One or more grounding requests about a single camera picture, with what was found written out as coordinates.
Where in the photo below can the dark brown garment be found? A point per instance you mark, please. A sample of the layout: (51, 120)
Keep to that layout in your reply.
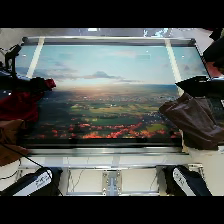
(195, 121)

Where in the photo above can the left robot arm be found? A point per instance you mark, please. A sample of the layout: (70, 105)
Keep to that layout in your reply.
(31, 182)

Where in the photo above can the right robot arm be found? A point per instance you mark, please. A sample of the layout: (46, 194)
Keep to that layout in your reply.
(188, 182)

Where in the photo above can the red garment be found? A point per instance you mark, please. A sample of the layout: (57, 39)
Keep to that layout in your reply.
(20, 105)

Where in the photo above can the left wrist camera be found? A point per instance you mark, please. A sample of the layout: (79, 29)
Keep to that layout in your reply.
(14, 51)

